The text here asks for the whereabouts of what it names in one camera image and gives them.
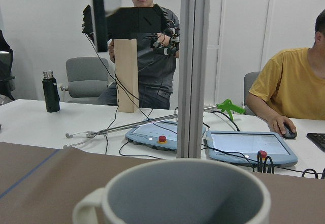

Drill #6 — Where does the blue teach pendant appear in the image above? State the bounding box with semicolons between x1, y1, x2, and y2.
205;131;298;167
124;121;207;151

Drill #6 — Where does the grabber tool with green handle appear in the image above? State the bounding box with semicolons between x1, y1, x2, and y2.
63;99;246;148

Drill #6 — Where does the near blue teach pendant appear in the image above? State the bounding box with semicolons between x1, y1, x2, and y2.
124;121;207;151

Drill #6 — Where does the white cup with handle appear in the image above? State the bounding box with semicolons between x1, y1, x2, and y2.
73;158;271;223

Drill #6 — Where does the far blue teach pendant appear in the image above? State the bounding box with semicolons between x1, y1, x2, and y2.
205;131;298;167

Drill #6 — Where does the black computer mouse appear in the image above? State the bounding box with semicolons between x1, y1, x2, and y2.
282;123;297;140

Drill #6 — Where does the black water bottle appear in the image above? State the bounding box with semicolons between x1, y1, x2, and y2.
42;70;60;112

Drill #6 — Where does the wooden block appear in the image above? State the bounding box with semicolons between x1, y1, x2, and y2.
114;39;139;113

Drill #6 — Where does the person in yellow shirt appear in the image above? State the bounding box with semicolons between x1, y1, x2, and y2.
245;12;324;135

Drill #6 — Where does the aluminium frame post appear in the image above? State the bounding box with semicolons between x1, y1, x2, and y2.
177;0;210;158

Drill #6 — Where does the black keyboard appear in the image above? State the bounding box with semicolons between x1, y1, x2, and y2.
306;133;325;151

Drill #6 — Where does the grey office chair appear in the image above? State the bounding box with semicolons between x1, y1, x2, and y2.
66;57;113;105

